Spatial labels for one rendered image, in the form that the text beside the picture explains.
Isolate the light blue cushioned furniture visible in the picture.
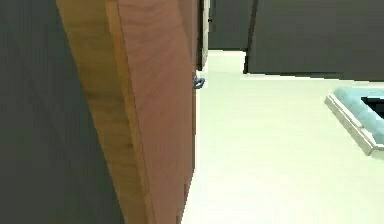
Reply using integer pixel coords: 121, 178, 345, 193
324, 86, 384, 157

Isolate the grey door handle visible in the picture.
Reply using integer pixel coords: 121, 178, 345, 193
193, 75, 206, 90

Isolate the brown wooden room door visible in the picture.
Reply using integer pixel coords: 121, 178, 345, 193
55, 0, 201, 224

